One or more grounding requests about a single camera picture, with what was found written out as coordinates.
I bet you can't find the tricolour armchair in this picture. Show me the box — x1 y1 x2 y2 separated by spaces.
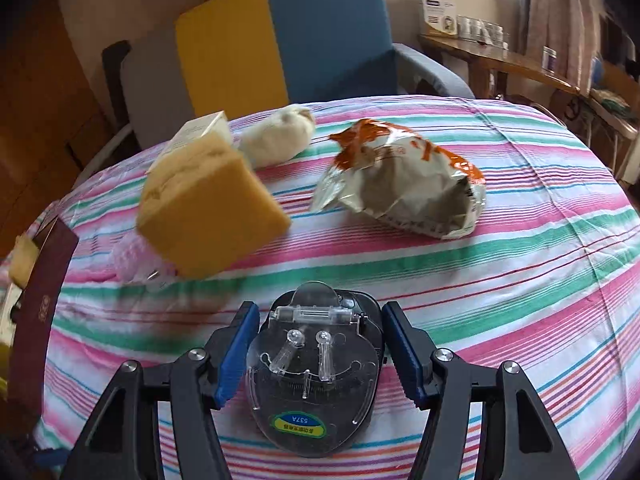
84 0 472 176

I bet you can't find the black universal charger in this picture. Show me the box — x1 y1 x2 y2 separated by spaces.
245 282 385 458

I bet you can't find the striped tablecloth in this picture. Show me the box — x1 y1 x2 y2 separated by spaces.
35 96 639 479

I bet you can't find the pink curtain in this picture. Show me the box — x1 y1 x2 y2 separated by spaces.
521 0 603 96

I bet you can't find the gold maroon gift box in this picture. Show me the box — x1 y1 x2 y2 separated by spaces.
1 218 78 436

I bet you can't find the pink hair roller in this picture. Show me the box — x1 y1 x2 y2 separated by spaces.
111 231 177 292

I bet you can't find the crumpled snack bag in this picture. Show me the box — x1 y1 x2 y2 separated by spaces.
310 118 486 240

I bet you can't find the small white box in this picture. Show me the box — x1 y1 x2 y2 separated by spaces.
146 110 233 172

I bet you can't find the white product box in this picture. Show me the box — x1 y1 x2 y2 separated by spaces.
420 0 458 38

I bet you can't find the wooden side table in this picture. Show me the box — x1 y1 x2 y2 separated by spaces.
418 35 580 99

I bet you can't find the large yellow sponge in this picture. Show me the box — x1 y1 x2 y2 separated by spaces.
137 133 291 280

